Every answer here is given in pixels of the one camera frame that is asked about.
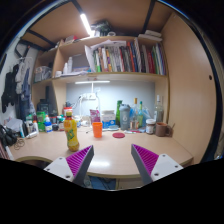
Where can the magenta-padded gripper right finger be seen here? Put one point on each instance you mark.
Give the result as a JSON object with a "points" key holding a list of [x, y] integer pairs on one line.
{"points": [[160, 166]]}

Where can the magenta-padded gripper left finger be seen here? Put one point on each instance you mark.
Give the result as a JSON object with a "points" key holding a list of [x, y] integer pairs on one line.
{"points": [[68, 168]]}

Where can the yellow drink bottle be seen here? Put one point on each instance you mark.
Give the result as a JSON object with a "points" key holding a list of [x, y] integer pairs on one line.
{"points": [[71, 133]]}

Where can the brown mug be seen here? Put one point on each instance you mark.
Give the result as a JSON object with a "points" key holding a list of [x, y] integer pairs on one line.
{"points": [[162, 129]]}

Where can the white-lidded dark jar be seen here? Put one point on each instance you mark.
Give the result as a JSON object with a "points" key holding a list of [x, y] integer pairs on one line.
{"points": [[150, 126]]}

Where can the blue-labelled white bottle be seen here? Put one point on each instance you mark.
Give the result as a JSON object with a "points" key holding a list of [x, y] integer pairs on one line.
{"points": [[48, 126]]}

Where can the orange plastic cup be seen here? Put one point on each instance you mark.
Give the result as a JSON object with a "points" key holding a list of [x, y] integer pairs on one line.
{"points": [[97, 130]]}

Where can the green-capped bottle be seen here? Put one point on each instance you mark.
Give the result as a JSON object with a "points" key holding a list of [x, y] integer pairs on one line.
{"points": [[140, 116]]}

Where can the green box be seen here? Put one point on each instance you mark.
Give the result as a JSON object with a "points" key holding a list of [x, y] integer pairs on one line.
{"points": [[41, 120]]}

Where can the magenta pouch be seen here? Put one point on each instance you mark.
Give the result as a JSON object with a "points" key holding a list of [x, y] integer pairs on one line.
{"points": [[95, 116]]}

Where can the red and white can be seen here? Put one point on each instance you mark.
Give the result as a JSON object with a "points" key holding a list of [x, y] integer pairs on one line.
{"points": [[67, 109]]}

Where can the grey shaker bottle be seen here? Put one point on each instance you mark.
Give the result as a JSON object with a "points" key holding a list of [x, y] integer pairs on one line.
{"points": [[125, 116]]}

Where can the white and blue carton box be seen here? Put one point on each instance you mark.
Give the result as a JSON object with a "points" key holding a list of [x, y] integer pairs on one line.
{"points": [[108, 119]]}

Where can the tall green canister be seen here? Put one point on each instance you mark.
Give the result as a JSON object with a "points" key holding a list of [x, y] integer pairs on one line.
{"points": [[118, 110]]}

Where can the white LED light bar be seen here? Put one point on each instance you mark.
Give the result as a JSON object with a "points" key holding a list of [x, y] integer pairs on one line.
{"points": [[92, 82]]}

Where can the hanging dark clothes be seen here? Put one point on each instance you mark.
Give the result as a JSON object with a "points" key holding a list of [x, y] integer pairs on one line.
{"points": [[10, 90]]}

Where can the ceiling tube light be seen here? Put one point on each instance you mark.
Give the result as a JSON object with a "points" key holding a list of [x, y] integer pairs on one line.
{"points": [[86, 24]]}

